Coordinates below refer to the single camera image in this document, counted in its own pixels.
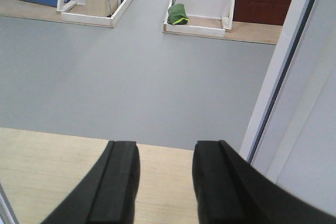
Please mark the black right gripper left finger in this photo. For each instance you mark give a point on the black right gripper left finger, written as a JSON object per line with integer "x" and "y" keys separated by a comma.
{"x": 108, "y": 191}

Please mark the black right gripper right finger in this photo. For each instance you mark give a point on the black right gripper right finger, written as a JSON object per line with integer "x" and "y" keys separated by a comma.
{"x": 230, "y": 190}

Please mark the white framed transparent sliding door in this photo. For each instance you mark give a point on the white framed transparent sliding door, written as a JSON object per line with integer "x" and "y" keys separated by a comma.
{"x": 7, "y": 213}

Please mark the white wooden stand right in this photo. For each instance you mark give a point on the white wooden stand right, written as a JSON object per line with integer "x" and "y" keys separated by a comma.
{"x": 207, "y": 18}

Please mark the white wooden stand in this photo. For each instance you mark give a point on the white wooden stand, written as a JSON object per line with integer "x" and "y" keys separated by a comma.
{"x": 207, "y": 18}
{"x": 97, "y": 16}

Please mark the white wooden stand left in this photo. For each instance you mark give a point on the white wooden stand left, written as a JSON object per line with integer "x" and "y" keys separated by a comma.
{"x": 97, "y": 16}

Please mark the light wooden box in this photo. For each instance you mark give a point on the light wooden box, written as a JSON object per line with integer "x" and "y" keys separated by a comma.
{"x": 101, "y": 8}

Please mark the white door frame post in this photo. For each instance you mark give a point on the white door frame post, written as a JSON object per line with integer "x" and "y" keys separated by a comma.
{"x": 290, "y": 137}

